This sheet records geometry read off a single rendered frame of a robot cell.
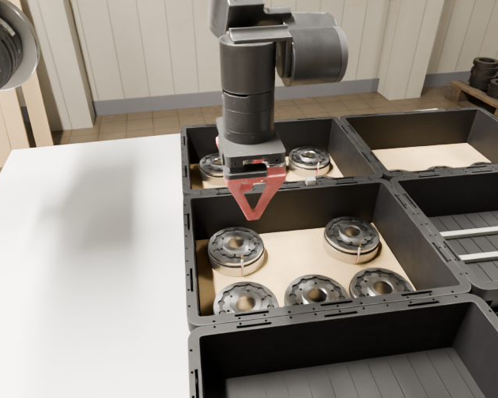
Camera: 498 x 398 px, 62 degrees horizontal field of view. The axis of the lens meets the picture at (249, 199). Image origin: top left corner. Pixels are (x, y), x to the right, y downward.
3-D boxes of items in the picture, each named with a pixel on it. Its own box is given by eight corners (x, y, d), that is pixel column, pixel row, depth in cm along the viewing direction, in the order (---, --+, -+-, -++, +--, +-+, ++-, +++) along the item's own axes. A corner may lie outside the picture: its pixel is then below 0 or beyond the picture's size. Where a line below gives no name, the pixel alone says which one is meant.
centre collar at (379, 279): (374, 303, 64) (374, 300, 64) (362, 280, 68) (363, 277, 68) (403, 299, 65) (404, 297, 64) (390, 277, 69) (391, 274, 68)
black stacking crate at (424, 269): (194, 379, 59) (188, 329, 52) (188, 243, 83) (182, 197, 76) (451, 343, 64) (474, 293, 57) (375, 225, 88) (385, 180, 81)
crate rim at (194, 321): (188, 339, 53) (186, 327, 52) (183, 204, 78) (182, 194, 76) (472, 302, 58) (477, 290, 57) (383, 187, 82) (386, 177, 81)
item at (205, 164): (202, 178, 95) (202, 175, 94) (197, 157, 103) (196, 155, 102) (245, 172, 97) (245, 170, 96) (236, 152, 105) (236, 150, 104)
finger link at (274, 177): (272, 193, 54) (274, 129, 49) (284, 227, 49) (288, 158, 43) (220, 199, 53) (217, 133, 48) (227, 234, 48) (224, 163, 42)
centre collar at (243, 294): (232, 320, 61) (232, 317, 61) (228, 294, 65) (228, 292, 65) (264, 316, 62) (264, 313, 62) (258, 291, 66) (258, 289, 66)
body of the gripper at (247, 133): (267, 127, 52) (268, 69, 48) (285, 167, 44) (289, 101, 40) (216, 130, 52) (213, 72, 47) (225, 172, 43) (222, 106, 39)
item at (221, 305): (216, 339, 59) (216, 336, 59) (210, 287, 67) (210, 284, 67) (284, 330, 60) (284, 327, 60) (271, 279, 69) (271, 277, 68)
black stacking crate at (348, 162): (188, 242, 83) (182, 196, 77) (184, 168, 107) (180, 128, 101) (374, 223, 88) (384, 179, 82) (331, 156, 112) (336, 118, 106)
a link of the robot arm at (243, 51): (213, 22, 42) (224, 35, 37) (278, 18, 43) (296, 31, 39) (217, 88, 46) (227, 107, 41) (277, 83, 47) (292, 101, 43)
